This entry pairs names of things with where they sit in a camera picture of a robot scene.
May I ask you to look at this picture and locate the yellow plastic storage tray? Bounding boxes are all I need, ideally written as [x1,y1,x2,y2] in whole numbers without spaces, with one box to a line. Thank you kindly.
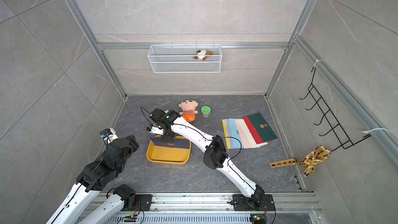
[146,135,192,166]

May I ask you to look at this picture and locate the red envelope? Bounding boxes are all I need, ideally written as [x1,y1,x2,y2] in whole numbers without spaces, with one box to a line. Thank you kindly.
[243,116,264,146]

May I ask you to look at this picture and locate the dark green envelope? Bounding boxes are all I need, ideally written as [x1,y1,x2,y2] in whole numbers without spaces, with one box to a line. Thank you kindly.
[248,113,277,142]

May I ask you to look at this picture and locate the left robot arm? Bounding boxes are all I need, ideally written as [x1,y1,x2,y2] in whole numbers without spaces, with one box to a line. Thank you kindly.
[47,135,140,224]

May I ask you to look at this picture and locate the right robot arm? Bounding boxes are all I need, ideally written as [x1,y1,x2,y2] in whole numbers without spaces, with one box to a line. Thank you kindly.
[147,108,266,210]

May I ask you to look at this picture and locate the pink plush doll orange pants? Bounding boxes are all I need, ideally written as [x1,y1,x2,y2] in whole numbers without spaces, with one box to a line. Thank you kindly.
[179,100,199,122]

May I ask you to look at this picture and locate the yellow envelope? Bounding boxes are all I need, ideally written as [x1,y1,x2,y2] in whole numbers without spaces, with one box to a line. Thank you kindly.
[222,119,231,149]

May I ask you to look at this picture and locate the lilac envelope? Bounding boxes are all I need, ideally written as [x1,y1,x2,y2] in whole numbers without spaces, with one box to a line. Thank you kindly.
[223,119,234,149]

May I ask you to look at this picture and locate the pink envelope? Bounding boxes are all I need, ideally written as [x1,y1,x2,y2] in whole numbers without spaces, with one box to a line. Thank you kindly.
[234,119,268,149]

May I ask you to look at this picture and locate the small brown white plush dog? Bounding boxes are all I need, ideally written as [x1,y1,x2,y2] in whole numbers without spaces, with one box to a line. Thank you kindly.
[194,50,213,61]

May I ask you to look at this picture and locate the yellow patterned cloth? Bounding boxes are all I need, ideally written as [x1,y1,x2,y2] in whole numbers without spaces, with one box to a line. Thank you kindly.
[269,146,332,177]

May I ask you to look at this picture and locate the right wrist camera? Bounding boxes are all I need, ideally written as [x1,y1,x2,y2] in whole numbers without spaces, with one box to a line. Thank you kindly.
[147,125,164,135]

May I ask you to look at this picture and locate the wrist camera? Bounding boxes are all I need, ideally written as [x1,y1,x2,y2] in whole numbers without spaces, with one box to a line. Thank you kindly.
[147,125,164,135]
[100,128,119,144]

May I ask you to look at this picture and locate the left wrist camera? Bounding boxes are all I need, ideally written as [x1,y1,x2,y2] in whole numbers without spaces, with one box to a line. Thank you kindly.
[100,128,119,144]

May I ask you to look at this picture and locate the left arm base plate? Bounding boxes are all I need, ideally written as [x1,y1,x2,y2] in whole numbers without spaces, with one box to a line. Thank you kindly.
[121,194,153,212]

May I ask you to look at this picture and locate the white wire mesh basket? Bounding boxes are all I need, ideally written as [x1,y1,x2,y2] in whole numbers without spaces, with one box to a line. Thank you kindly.
[147,44,222,73]

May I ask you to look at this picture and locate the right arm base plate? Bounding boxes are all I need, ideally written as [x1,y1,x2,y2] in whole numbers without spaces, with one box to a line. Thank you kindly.
[229,194,275,212]

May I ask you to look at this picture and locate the aluminium mounting rail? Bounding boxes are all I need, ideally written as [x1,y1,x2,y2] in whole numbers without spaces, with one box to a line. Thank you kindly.
[76,192,324,224]

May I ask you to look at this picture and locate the black wall hook rack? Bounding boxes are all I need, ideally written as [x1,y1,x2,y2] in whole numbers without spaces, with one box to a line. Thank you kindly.
[299,67,371,152]

